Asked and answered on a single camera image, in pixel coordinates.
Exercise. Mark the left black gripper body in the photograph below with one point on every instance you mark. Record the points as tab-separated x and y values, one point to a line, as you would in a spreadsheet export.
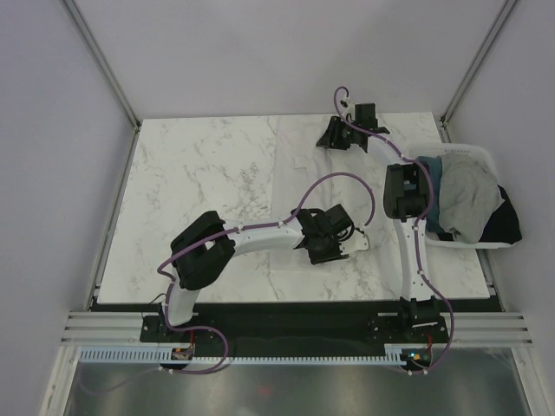
329	251

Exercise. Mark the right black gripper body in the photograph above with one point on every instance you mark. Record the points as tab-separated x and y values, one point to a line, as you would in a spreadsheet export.
343	135

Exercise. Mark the white t shirt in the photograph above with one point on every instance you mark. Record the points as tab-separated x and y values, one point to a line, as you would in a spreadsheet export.
322	178

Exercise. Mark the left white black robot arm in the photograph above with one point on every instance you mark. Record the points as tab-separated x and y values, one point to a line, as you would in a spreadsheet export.
200	253

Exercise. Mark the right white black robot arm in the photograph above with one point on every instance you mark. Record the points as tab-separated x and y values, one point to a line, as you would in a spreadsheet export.
408	197

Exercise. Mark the white laundry basket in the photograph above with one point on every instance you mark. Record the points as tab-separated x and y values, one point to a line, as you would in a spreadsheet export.
435	235

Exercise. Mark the blue t shirt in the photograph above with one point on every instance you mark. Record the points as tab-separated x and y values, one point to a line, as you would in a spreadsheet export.
434	165

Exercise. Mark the grey t shirt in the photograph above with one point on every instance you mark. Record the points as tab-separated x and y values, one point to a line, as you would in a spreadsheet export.
468	196

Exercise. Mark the black t shirt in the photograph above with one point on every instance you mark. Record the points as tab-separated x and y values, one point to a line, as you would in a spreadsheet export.
503	225

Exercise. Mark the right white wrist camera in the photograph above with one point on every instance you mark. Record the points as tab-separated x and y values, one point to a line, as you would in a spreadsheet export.
347	106

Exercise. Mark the white slotted cable duct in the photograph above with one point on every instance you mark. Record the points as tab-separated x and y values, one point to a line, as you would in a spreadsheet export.
392	356

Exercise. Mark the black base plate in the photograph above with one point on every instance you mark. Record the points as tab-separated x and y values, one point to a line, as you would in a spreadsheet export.
220	344

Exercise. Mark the right aluminium corner post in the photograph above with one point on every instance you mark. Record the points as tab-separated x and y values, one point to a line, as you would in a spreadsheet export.
486	46

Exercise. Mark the aluminium corner post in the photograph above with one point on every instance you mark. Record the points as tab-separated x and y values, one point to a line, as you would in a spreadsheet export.
486	46
82	27

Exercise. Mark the left aluminium corner post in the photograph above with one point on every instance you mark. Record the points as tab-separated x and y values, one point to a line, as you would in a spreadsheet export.
82	27

